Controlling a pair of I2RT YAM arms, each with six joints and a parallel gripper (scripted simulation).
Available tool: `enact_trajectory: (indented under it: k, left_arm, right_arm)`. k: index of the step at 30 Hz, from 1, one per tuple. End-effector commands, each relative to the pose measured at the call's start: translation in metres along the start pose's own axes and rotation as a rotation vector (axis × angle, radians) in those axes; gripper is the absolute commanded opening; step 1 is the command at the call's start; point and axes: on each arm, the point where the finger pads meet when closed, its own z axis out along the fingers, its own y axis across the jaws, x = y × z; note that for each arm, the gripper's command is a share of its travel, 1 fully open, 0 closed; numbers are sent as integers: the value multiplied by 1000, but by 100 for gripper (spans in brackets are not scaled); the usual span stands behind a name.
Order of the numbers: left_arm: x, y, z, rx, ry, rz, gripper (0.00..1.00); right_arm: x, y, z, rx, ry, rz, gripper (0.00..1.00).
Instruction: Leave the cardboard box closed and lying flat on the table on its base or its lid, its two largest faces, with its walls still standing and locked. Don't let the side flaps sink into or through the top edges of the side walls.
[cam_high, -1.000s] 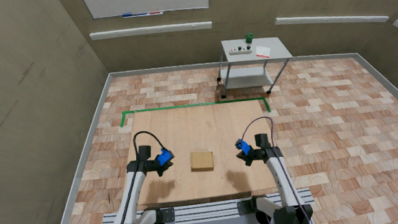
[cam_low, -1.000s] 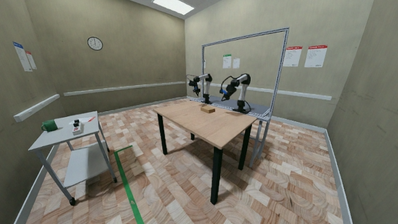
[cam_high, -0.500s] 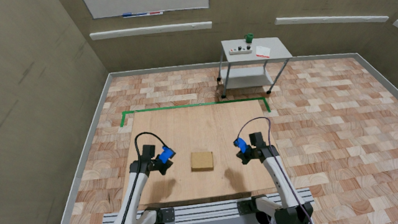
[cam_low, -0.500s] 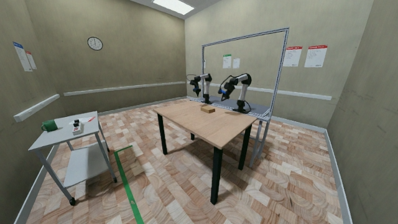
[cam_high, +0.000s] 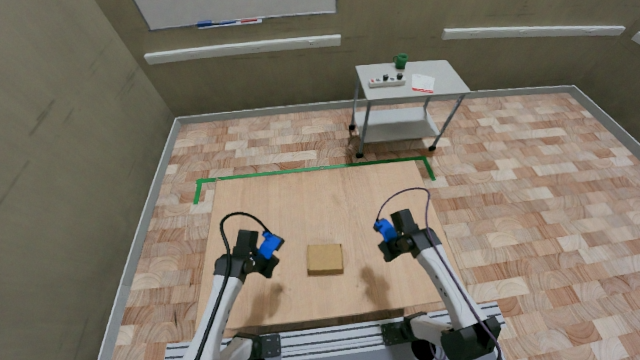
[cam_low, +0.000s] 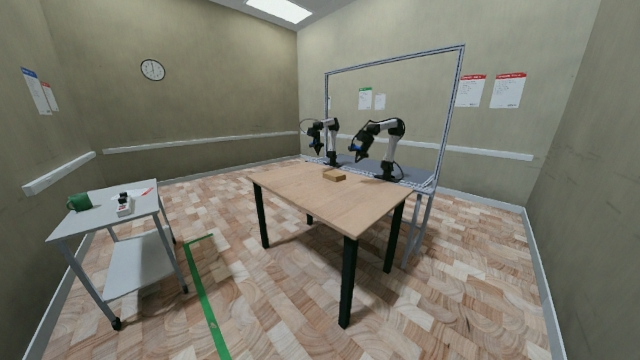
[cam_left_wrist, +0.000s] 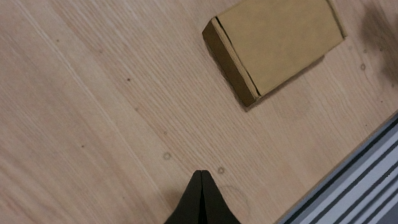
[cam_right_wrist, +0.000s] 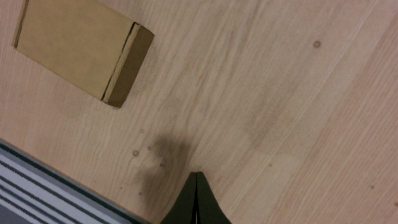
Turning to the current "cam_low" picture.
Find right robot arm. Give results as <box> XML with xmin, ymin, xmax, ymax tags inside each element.
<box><xmin>307</xmin><ymin>118</ymin><xmax>342</xmax><ymax>168</ymax></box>

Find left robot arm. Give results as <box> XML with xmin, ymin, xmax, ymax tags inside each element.
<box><xmin>356</xmin><ymin>119</ymin><xmax>404</xmax><ymax>183</ymax></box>

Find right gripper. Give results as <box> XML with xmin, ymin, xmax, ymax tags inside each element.
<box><xmin>310</xmin><ymin>137</ymin><xmax>324</xmax><ymax>156</ymax></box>

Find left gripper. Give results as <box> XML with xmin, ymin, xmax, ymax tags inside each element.
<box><xmin>350</xmin><ymin>143</ymin><xmax>370</xmax><ymax>163</ymax></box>

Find brown cardboard box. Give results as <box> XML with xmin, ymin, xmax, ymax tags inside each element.
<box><xmin>323</xmin><ymin>170</ymin><xmax>346</xmax><ymax>182</ymax></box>

